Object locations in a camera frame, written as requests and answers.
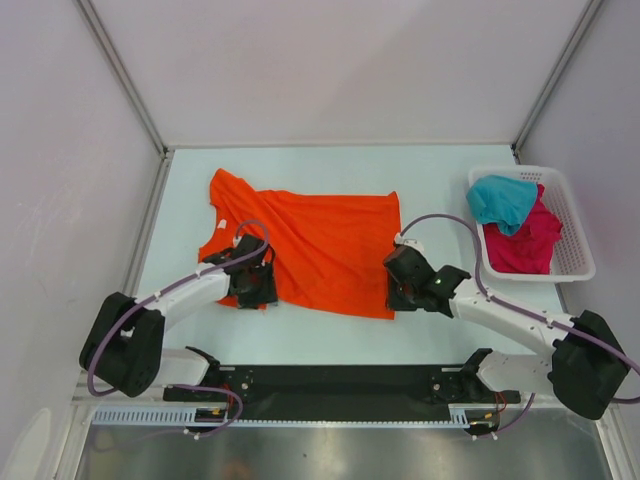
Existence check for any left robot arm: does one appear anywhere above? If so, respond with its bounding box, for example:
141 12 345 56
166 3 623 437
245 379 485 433
79 234 278 400

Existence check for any left rear frame post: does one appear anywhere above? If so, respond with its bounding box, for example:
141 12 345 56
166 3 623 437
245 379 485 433
72 0 169 156

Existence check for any magenta t-shirt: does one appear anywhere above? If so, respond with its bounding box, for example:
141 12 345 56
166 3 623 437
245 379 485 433
483 184 563 275

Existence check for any aluminium frame rail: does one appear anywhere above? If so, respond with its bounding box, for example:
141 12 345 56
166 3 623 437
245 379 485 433
69 363 621 412

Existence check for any frame post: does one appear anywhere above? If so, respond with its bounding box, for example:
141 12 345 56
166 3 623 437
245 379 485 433
511 0 608 161
72 0 169 156

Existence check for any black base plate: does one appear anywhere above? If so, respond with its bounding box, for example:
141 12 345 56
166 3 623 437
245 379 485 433
162 363 522 422

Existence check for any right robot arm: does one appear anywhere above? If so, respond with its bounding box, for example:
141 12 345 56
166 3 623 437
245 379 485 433
383 245 631 420

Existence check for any teal t-shirt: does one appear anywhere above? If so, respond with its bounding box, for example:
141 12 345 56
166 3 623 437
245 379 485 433
466 175 538 236

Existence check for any white plastic basket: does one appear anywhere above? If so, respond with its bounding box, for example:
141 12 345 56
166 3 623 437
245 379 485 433
468 165 596 283

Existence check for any white slotted cable duct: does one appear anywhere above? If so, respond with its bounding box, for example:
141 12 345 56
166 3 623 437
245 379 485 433
91 406 490 431

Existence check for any orange t-shirt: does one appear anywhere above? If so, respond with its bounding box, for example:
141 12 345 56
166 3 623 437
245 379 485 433
198 169 401 320

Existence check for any right rear frame post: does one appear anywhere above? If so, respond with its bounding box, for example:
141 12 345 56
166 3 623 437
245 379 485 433
511 0 608 161

